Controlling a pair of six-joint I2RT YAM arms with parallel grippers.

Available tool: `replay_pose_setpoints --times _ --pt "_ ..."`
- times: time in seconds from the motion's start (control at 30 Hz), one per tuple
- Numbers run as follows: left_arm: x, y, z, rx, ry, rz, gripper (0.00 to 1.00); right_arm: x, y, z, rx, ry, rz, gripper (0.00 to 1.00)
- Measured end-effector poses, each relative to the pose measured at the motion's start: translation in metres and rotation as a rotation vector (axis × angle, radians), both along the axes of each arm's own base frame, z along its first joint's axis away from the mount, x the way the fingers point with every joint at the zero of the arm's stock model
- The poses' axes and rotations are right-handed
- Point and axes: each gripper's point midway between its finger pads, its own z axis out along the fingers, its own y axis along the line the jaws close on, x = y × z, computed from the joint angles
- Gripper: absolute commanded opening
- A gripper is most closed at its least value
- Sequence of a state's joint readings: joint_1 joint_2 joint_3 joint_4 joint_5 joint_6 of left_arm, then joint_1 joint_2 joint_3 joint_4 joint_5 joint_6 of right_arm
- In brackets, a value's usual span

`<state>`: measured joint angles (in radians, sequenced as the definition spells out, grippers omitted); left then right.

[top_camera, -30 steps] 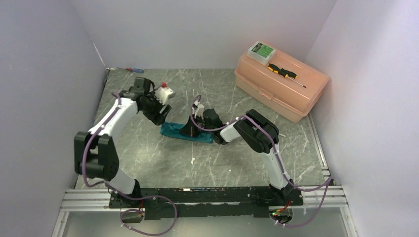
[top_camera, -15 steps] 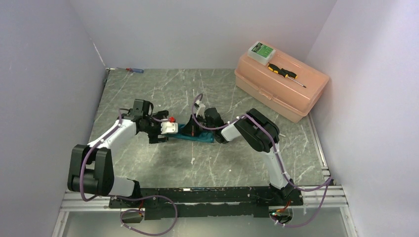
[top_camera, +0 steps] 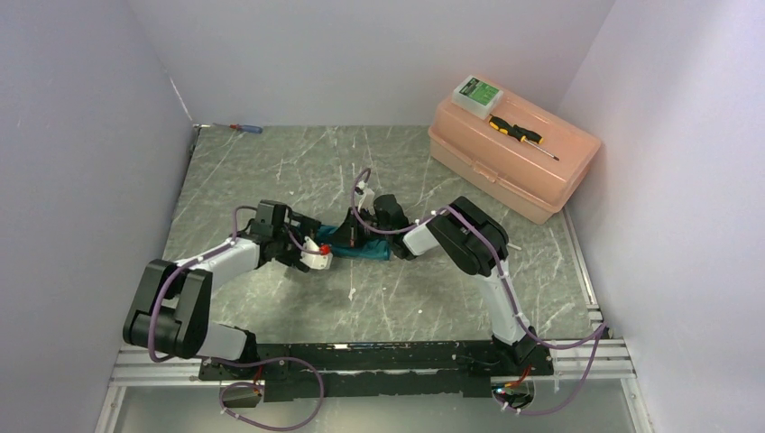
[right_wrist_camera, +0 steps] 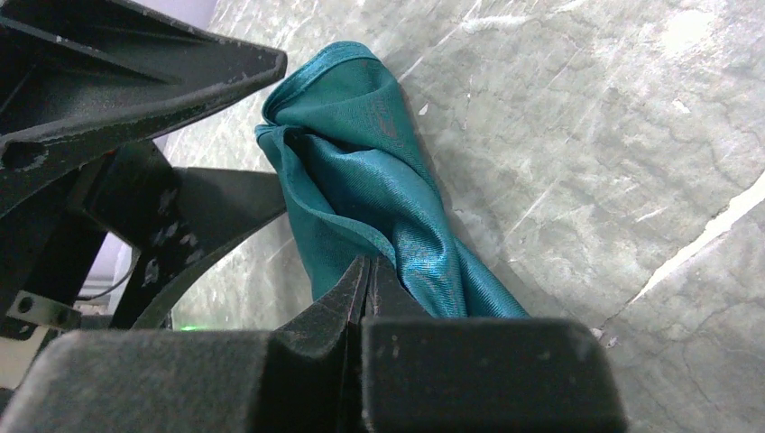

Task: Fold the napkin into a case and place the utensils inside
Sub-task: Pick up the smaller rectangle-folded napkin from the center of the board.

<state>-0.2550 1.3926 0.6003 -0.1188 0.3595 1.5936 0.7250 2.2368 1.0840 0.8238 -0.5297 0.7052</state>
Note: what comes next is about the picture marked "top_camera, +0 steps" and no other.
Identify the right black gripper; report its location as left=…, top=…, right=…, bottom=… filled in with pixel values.
left=329, top=207, right=392, bottom=247

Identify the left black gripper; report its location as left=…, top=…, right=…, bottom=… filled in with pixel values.
left=273, top=211, right=321, bottom=271

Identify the teal cloth napkin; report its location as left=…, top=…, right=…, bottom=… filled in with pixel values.
left=316, top=225, right=391, bottom=261

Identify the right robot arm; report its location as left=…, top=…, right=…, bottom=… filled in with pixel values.
left=319, top=194, right=537, bottom=374

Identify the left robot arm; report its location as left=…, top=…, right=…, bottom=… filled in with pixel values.
left=122, top=200, right=332, bottom=379

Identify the pink plastic toolbox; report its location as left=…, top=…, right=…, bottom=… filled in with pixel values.
left=429, top=76, right=602, bottom=225

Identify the blue red screwdriver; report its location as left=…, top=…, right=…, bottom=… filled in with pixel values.
left=214, top=123, right=263, bottom=134

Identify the yellow black screwdriver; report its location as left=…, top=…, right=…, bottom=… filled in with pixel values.
left=488, top=115, right=560, bottom=161

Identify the green white small box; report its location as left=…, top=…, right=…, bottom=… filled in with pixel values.
left=451, top=75, right=504, bottom=120

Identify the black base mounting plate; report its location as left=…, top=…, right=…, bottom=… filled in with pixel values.
left=198, top=339, right=555, bottom=402

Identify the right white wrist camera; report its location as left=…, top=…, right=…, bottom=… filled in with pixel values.
left=354, top=187, right=375, bottom=212

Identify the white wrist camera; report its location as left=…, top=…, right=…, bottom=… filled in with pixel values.
left=354, top=187, right=375, bottom=212
left=300, top=236, right=334, bottom=271

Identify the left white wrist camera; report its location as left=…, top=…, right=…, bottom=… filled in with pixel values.
left=300, top=236, right=334, bottom=271

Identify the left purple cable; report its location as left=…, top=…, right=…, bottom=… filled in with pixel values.
left=146, top=205, right=327, bottom=430

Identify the aluminium frame rail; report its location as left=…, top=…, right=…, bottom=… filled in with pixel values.
left=109, top=339, right=637, bottom=387

